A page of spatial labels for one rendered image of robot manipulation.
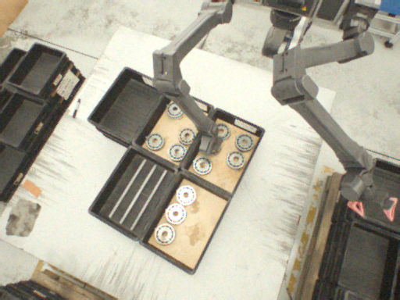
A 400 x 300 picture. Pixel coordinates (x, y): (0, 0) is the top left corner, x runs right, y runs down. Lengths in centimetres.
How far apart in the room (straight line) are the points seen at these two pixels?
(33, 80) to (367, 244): 269
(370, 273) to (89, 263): 167
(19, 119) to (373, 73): 316
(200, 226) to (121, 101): 87
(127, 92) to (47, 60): 103
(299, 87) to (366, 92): 221
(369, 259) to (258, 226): 81
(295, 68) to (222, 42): 221
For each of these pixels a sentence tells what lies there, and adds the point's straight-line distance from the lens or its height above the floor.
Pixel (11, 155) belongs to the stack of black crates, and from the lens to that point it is 261.
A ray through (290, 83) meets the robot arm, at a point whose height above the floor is 160.
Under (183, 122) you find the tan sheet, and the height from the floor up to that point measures 83.
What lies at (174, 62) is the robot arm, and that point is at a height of 156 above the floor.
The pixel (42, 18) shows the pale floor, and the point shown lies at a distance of 372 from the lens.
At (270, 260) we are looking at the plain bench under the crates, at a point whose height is 70.
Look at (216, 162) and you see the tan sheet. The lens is 144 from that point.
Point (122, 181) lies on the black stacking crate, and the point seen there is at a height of 83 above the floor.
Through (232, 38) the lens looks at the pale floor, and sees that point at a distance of 296.
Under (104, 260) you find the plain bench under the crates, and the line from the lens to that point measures 163.
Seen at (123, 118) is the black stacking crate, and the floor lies 83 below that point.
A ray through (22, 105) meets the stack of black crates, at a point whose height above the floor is 38.
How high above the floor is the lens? 221
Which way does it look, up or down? 71 degrees down
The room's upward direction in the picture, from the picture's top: 9 degrees counter-clockwise
